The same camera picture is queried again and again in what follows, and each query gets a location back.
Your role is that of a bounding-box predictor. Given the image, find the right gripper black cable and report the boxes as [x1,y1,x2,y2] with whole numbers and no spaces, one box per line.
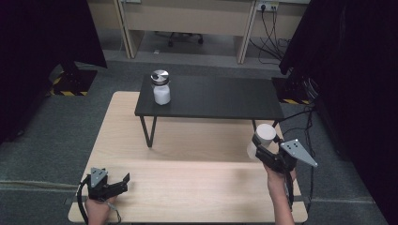
[283,164,315,217]

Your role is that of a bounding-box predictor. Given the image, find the small black shelf table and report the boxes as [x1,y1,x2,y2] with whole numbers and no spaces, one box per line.
[134,74,286,148]

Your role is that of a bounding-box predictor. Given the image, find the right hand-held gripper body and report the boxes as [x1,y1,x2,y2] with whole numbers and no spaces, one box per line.
[254,139,319,175]

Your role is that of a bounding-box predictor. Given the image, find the white wall power socket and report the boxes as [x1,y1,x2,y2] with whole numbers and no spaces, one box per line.
[255,1,280,12]

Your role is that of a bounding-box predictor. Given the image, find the person's right hand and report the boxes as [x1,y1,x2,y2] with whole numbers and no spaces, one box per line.
[264,163,298,190]

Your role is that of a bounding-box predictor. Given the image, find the stand base with yellow stripes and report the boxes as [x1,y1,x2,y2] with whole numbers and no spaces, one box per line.
[46,60,99,98]
[271,76,315,106]

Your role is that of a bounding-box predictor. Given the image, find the person's left hand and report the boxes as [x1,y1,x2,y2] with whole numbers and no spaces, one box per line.
[84,195,117,225]

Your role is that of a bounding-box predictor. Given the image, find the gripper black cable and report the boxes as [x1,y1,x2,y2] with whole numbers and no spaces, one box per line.
[283,164,315,217]
[76,174,92,225]

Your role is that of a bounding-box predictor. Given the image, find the office chair wheel base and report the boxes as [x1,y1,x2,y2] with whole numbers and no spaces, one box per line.
[154,30,205,49]

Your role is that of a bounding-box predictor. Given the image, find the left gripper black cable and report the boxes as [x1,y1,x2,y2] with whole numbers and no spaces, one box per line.
[76,174,92,225]

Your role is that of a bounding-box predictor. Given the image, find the glass jar with silver lid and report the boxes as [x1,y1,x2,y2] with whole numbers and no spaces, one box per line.
[150,68,172,106]

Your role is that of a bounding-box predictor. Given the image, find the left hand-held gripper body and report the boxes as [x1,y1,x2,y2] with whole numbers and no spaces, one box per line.
[86,167,126,202]

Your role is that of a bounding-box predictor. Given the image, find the beige desk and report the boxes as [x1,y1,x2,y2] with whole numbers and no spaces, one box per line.
[86,0,312,66]

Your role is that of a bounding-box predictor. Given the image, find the black cable bundle on floor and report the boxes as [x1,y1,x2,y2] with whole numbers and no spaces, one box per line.
[280,78,317,139]

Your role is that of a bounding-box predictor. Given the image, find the black curtain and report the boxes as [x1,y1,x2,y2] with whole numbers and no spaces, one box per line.
[279,0,398,225]
[0,0,108,145]

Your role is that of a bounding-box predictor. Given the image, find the white cup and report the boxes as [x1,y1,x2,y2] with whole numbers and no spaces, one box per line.
[246,123,278,161]

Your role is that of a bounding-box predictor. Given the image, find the black cables at wall socket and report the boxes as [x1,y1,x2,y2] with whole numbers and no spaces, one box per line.
[249,7,293,66]

